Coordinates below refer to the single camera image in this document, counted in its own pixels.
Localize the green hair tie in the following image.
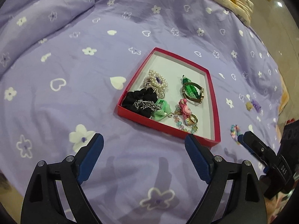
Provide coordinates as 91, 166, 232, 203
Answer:
151, 98, 173, 122

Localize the pearl bracelet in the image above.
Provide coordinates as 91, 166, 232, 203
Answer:
142, 68, 169, 99

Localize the gold square wristwatch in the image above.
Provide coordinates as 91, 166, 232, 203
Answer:
181, 81, 204, 104

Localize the yellow fuzzy hair clip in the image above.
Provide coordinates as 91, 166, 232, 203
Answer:
245, 101, 253, 111

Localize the orange blanket edge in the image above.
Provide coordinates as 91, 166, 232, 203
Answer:
279, 75, 290, 114

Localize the purple fuzzy scrunchie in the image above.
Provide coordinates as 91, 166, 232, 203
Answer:
251, 99, 261, 112

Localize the red jewelry box tray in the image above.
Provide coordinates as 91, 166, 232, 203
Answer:
117, 48, 221, 147

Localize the pink charm bead keychain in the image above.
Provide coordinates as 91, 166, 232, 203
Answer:
168, 99, 198, 133

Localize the silver chain necklace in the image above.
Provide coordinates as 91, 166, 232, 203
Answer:
133, 99, 162, 112

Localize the purple floral bedsheet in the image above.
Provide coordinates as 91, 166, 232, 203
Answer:
1, 0, 282, 223

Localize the colorful bead bracelet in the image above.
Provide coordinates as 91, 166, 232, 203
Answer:
229, 124, 242, 145

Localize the black scrunchie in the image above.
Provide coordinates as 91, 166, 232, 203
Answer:
122, 88, 161, 118

